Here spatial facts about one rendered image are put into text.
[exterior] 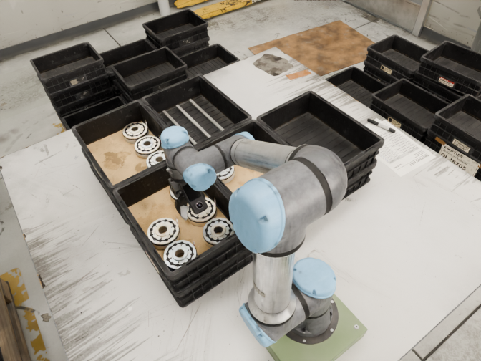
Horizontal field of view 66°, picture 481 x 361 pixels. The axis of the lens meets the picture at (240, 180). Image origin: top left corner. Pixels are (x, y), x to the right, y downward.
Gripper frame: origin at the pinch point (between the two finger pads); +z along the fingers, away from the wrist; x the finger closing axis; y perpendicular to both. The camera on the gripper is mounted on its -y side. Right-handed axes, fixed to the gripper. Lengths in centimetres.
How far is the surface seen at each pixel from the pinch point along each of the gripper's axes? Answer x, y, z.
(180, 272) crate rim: 13.4, -21.1, -7.9
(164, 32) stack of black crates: -65, 192, 36
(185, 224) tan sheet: 3.5, -0.4, 2.0
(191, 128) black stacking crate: -20.0, 42.8, 2.1
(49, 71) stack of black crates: 22, 187, 36
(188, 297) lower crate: 13.0, -19.9, 11.2
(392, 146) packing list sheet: -95, -3, 15
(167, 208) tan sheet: 6.0, 9.0, 2.0
